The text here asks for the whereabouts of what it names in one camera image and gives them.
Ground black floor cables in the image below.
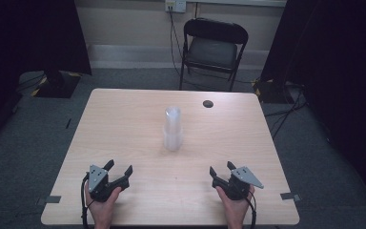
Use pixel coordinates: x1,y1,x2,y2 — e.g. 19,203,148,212
263,84,309,141

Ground white wall trunking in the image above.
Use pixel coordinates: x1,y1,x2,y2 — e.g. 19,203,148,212
185,0,288,8

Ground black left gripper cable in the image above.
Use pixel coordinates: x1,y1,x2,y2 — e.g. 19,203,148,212
80,173,92,229

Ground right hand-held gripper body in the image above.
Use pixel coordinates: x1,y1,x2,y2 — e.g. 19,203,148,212
223,166,265,201

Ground black folding chair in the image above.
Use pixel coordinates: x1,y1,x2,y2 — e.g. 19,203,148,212
179,17,250,93

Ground grey tape strip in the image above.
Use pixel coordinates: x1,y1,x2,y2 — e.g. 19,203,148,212
37,195,62,206
280,192,302,202

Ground black stand base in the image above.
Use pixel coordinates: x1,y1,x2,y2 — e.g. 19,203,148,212
31,70,82,99
253,78,296,104

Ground stack of clear plastic cups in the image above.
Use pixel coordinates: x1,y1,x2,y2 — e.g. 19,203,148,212
162,106,184,152

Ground black curtain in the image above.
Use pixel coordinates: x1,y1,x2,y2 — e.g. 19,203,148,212
260,0,366,211
0,0,92,149

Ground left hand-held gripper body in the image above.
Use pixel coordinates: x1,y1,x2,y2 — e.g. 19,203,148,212
88,164,117,203

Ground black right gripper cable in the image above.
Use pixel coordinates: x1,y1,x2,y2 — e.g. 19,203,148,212
246,190,257,229

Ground person's right hand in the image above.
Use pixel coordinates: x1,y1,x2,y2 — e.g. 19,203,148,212
215,185,255,229

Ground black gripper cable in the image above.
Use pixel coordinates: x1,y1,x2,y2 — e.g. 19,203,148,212
80,173,92,229
246,190,257,229

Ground person's left hand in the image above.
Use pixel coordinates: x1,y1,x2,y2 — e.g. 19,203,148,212
85,187,123,229

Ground white wall socket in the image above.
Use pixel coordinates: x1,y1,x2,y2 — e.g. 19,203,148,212
165,0,187,13

